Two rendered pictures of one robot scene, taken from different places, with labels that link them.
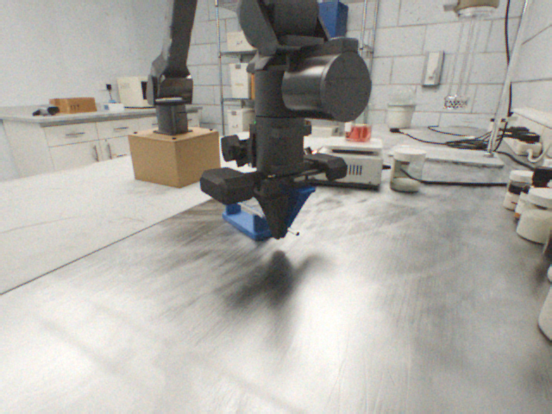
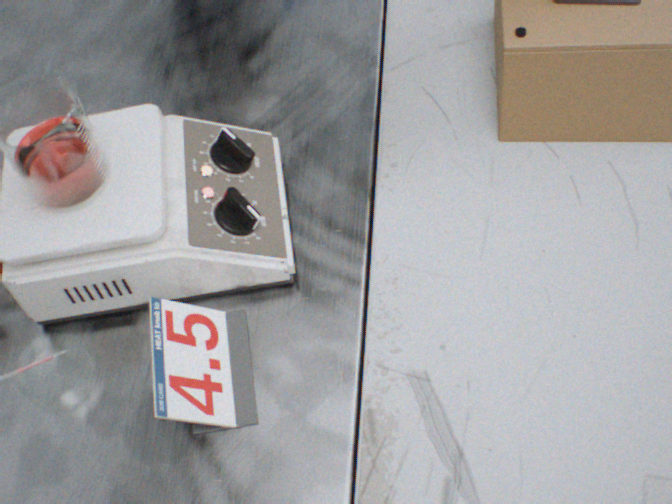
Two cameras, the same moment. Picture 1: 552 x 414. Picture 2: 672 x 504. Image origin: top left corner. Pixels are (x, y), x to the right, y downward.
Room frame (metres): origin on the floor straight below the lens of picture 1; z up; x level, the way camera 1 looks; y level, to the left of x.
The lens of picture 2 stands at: (1.14, -0.14, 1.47)
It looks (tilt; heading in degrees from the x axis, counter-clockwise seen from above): 56 degrees down; 164
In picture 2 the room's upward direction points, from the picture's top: 11 degrees counter-clockwise
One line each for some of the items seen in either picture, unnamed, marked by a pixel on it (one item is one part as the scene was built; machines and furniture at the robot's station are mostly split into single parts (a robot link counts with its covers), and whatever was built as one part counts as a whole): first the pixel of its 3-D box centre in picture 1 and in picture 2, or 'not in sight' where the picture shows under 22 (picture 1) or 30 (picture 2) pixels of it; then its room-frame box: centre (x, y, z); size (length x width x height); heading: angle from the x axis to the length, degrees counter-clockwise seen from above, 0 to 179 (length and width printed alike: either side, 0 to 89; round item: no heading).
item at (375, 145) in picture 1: (354, 143); (81, 181); (0.68, -0.18, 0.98); 0.12 x 0.12 x 0.01; 72
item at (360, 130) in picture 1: (359, 123); (51, 148); (0.69, -0.19, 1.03); 0.07 x 0.06 x 0.08; 159
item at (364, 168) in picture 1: (340, 161); (134, 210); (0.69, -0.16, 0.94); 0.22 x 0.13 x 0.08; 72
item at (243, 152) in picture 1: (254, 147); not in sight; (0.40, 0.02, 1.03); 0.07 x 0.07 x 0.06; 36
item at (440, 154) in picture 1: (442, 153); not in sight; (0.95, -0.53, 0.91); 0.30 x 0.20 x 0.01; 61
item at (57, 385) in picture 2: not in sight; (56, 372); (0.77, -0.26, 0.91); 0.06 x 0.06 x 0.02
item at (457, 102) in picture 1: (464, 62); not in sight; (0.95, -0.54, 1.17); 0.07 x 0.07 x 0.25
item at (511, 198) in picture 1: (520, 197); not in sight; (0.50, -0.43, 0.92); 0.04 x 0.04 x 0.04
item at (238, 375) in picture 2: not in sight; (202, 360); (0.82, -0.16, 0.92); 0.09 x 0.06 x 0.04; 163
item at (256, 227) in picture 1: (246, 215); not in sight; (0.43, 0.04, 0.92); 0.10 x 0.03 x 0.04; 36
